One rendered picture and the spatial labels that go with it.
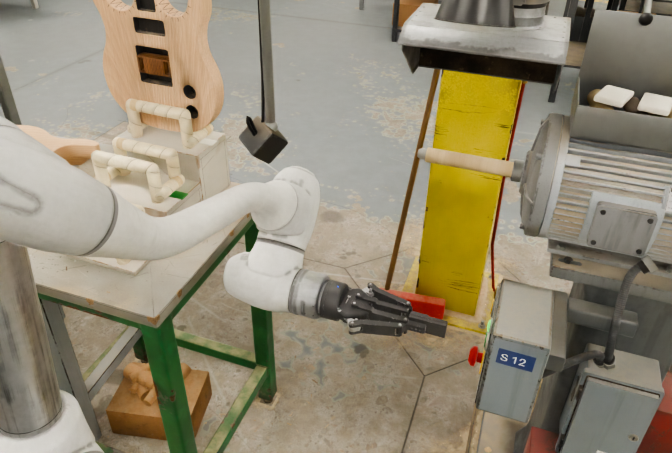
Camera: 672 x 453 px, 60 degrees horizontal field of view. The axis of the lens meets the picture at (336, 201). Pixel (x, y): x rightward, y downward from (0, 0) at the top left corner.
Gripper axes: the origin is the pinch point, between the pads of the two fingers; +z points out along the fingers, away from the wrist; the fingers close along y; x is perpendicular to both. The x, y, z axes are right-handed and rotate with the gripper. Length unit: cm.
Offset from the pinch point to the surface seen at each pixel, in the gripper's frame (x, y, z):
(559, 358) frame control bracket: -3.4, -3.6, 23.9
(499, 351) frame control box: 1.7, 3.5, 13.2
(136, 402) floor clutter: -94, -22, -99
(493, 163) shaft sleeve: 19.2, -30.6, 5.1
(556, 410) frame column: -38, -22, 30
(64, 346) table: -59, -11, -110
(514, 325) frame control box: 5.0, -0.1, 14.8
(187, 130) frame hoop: 9, -39, -74
